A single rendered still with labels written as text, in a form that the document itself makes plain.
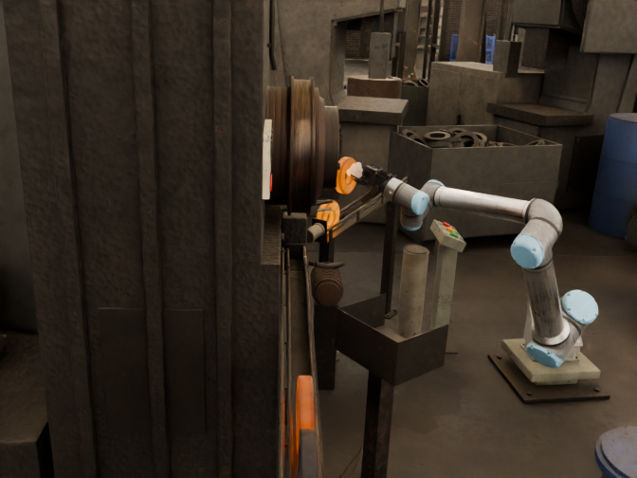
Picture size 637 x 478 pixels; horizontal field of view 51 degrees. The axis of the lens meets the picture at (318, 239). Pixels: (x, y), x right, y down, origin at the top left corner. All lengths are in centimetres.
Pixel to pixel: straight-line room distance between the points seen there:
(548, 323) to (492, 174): 207
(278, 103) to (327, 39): 281
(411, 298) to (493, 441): 78
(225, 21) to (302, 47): 324
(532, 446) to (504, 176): 233
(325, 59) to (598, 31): 201
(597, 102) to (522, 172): 141
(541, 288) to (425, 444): 74
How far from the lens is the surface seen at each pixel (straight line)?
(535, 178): 485
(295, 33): 498
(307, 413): 154
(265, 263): 191
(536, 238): 240
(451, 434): 278
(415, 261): 310
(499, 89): 609
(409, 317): 321
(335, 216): 292
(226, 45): 175
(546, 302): 263
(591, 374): 319
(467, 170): 454
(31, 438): 237
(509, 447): 278
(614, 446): 214
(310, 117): 210
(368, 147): 497
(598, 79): 595
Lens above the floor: 157
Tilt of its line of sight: 19 degrees down
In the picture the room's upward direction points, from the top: 2 degrees clockwise
